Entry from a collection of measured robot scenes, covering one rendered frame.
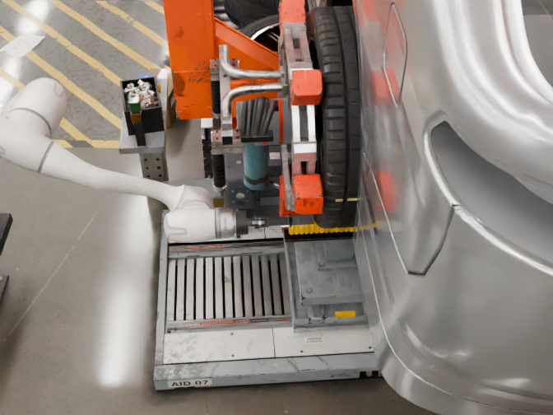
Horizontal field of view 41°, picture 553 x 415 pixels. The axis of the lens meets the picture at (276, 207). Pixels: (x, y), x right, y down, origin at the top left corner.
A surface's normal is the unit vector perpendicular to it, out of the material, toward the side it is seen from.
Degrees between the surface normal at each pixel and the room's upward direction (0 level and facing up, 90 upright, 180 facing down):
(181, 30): 90
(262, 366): 0
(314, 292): 0
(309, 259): 0
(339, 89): 37
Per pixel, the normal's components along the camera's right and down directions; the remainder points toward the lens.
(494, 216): 0.24, -0.59
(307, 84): 0.04, -0.15
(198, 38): 0.07, 0.72
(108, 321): 0.00, -0.70
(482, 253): -0.63, 0.55
